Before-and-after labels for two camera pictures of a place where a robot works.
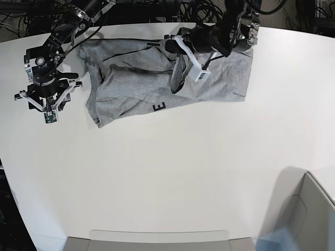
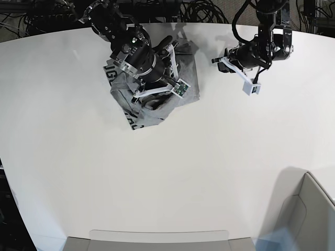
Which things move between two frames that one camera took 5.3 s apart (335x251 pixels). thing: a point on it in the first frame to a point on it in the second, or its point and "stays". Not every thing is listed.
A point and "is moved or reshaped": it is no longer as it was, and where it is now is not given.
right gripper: [201, 38] to [248, 55]
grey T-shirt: [132, 75] is moved or reshaped
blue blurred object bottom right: [279, 240] stays
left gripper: [48, 97] to [146, 66]
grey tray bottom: [159, 240] stays
